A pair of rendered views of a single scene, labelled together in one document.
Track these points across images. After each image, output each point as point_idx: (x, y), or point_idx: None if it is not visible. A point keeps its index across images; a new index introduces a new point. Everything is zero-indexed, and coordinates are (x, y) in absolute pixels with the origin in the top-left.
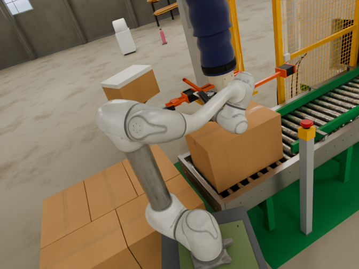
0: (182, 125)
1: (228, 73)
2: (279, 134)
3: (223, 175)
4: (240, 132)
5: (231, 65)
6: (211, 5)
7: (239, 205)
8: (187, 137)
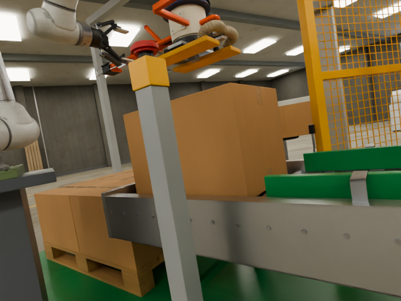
0: None
1: (175, 10)
2: (231, 132)
3: (141, 168)
4: (29, 30)
5: None
6: None
7: (122, 216)
8: None
